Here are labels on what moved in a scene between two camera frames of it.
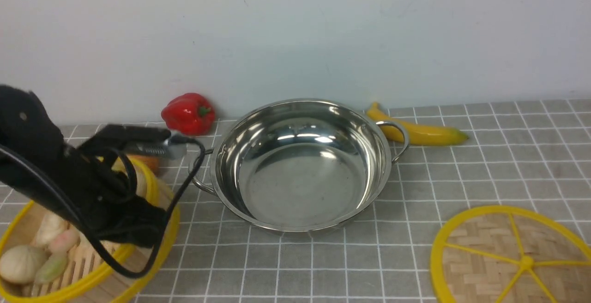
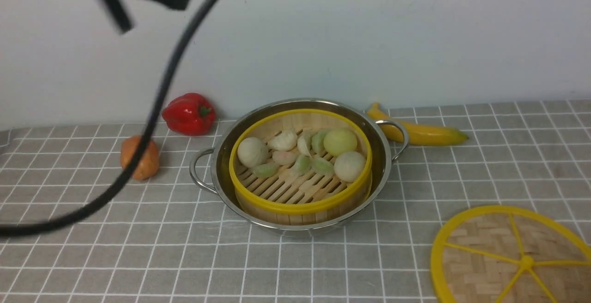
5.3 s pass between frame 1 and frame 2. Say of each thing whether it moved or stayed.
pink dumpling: moved
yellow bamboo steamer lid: stayed
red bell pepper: stayed
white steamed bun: moved
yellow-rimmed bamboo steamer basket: moved
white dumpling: moved
